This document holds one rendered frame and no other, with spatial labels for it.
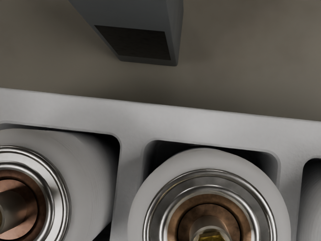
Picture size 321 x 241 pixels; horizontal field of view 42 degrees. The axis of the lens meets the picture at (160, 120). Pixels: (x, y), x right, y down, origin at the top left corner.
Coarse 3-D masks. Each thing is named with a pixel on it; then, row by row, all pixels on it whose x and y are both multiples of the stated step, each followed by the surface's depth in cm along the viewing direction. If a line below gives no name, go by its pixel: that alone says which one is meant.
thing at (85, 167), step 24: (0, 144) 25; (24, 144) 25; (48, 144) 25; (72, 144) 28; (96, 144) 35; (72, 168) 25; (96, 168) 29; (72, 192) 25; (96, 192) 27; (72, 216) 24; (96, 216) 27; (72, 240) 25
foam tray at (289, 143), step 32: (0, 96) 32; (32, 96) 32; (64, 96) 32; (0, 128) 33; (32, 128) 40; (64, 128) 32; (96, 128) 32; (128, 128) 32; (160, 128) 31; (192, 128) 31; (224, 128) 31; (256, 128) 31; (288, 128) 31; (320, 128) 31; (128, 160) 32; (160, 160) 42; (256, 160) 41; (288, 160) 31; (320, 160) 41; (128, 192) 31; (288, 192) 31
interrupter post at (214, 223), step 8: (208, 216) 24; (200, 224) 22; (208, 224) 21; (216, 224) 22; (224, 224) 23; (192, 232) 22; (200, 232) 21; (208, 232) 21; (224, 232) 21; (192, 240) 21
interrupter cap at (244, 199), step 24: (168, 192) 24; (192, 192) 24; (216, 192) 24; (240, 192) 24; (168, 216) 24; (192, 216) 24; (216, 216) 24; (240, 216) 24; (264, 216) 23; (144, 240) 24; (168, 240) 24; (240, 240) 24; (264, 240) 23
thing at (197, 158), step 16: (176, 160) 25; (192, 160) 24; (208, 160) 24; (224, 160) 24; (240, 160) 24; (160, 176) 24; (256, 176) 24; (144, 192) 25; (272, 192) 24; (144, 208) 24; (272, 208) 24; (128, 224) 25; (288, 224) 24; (128, 240) 25; (288, 240) 24
